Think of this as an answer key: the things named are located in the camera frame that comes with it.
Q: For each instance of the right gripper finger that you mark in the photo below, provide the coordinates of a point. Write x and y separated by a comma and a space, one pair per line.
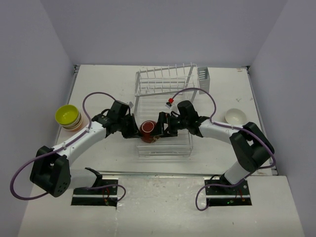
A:
161, 125
170, 133

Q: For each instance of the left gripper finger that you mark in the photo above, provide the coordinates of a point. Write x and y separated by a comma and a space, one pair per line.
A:
134, 124
128, 134

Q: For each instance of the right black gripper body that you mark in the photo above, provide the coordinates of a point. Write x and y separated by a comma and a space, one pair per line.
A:
174, 122

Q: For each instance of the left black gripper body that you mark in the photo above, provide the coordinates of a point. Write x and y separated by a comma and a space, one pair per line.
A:
125, 124

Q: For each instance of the dark red bowl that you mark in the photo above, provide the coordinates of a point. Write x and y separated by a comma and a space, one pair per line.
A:
146, 128

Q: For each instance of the cream speckled bowl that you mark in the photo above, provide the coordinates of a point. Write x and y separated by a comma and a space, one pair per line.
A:
77, 121

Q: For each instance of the lime green bowl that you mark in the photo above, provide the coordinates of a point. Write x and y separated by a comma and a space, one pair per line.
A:
64, 109

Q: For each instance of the beige flower pattern bowl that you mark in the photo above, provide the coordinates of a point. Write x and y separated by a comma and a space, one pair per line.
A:
235, 117

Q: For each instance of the orange bowl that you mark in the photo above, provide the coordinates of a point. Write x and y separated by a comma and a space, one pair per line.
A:
79, 126

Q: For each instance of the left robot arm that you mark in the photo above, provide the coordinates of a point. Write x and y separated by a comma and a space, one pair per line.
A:
52, 169

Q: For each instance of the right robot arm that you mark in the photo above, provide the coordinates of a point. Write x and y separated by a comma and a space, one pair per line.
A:
250, 145

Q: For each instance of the white perforated cutlery holder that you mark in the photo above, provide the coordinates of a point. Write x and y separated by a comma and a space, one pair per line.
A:
203, 79

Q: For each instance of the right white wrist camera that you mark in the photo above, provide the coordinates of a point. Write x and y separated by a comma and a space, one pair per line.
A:
170, 105

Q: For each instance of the white wire dish rack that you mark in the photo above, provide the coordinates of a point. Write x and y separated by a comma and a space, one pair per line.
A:
153, 87

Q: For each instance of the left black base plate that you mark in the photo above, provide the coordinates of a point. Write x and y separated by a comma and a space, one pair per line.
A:
102, 197

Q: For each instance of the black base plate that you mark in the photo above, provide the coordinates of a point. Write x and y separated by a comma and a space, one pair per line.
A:
102, 197
236, 196

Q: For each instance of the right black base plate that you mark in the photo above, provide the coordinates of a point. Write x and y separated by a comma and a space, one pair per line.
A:
236, 196

